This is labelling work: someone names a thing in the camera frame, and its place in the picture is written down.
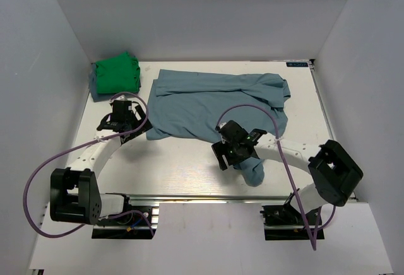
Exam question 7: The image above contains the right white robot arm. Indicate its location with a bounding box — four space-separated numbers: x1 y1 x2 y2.
212 120 364 224

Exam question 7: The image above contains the blue label sticker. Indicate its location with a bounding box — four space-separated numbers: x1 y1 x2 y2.
286 62 309 67

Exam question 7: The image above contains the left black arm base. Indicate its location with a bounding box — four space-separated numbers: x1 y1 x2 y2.
92 196 159 240

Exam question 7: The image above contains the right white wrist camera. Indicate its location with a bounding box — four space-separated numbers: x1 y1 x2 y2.
215 122 229 143

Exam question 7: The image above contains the folded green t-shirt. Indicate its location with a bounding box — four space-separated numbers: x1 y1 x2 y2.
95 52 141 95

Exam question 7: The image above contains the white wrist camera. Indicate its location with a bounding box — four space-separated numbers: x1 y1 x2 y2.
215 122 229 143
109 95 128 105

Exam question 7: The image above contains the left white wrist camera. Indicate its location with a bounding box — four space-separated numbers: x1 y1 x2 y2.
109 95 128 105

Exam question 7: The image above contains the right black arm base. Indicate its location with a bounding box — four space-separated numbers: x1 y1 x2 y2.
260 195 310 241

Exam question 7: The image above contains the blue-grey t-shirt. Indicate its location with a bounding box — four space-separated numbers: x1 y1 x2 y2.
145 68 292 188

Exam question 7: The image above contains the folded blue-grey t-shirt underneath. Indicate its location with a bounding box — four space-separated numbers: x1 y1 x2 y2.
88 63 110 102

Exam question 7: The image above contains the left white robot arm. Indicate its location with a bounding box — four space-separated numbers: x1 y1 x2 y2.
50 97 152 225

